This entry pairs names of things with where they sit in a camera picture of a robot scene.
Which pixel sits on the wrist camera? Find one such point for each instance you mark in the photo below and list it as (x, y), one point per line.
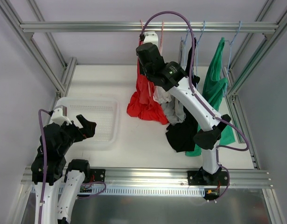
(149, 37)
(59, 115)

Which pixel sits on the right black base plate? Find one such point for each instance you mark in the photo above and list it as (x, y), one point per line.
(193, 178)

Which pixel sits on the aluminium front rail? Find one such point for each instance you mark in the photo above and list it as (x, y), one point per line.
(173, 178)

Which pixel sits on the aluminium hanging rail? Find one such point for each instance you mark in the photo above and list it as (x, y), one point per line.
(111, 26)

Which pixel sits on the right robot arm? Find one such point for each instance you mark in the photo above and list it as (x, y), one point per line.
(173, 78)

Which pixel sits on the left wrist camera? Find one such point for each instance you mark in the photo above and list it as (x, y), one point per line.
(59, 115)

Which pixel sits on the red tank top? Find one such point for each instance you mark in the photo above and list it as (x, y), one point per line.
(142, 104)

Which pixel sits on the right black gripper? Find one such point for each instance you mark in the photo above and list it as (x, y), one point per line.
(143, 49)

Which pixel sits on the black tank top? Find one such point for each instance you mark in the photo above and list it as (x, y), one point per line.
(181, 136)

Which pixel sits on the blue hanger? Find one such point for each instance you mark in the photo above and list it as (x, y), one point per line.
(197, 45)
(182, 50)
(226, 75)

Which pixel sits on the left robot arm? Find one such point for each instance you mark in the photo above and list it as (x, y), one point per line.
(57, 183)

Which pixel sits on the white tank top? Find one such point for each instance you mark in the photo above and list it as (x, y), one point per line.
(167, 97)

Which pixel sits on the white slotted cable duct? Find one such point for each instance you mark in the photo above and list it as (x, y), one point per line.
(153, 191)

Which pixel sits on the green tank top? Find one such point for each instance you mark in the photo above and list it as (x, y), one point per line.
(213, 91)

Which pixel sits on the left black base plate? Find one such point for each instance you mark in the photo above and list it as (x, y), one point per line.
(97, 175)

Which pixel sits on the grey tank top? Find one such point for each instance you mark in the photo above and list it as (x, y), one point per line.
(173, 110)

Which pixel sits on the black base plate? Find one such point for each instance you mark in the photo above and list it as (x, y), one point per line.
(193, 178)
(97, 175)

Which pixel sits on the white plastic basket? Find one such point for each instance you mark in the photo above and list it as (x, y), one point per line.
(104, 111)

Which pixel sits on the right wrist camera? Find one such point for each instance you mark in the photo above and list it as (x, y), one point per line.
(149, 37)

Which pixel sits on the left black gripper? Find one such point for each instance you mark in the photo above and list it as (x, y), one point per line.
(72, 130)

